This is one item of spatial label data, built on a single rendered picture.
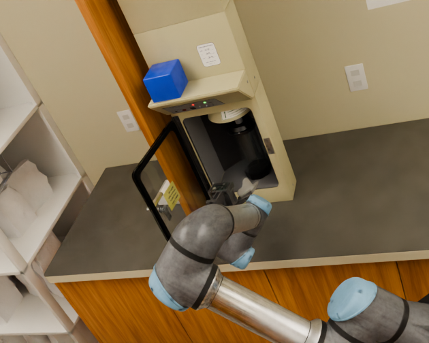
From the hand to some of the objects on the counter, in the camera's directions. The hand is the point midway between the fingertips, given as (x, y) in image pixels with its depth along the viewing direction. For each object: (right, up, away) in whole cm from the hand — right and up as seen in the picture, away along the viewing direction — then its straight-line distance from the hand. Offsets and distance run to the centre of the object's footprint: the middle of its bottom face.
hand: (239, 185), depth 197 cm
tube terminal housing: (+9, 0, +34) cm, 35 cm away
